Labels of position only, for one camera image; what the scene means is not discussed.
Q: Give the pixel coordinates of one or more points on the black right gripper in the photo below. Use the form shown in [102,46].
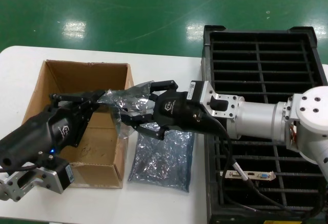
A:
[176,111]

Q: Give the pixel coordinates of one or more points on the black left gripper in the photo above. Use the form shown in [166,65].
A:
[38,134]

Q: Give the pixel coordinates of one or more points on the translucent antistatic bag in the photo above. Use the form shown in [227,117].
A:
[133,93]

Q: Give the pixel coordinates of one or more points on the open brown cardboard box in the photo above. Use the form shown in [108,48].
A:
[77,75]

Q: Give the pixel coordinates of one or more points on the black slotted plastic container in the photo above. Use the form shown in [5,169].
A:
[206,62]

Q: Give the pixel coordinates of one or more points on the flat grey antistatic bag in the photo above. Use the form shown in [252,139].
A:
[164,162]

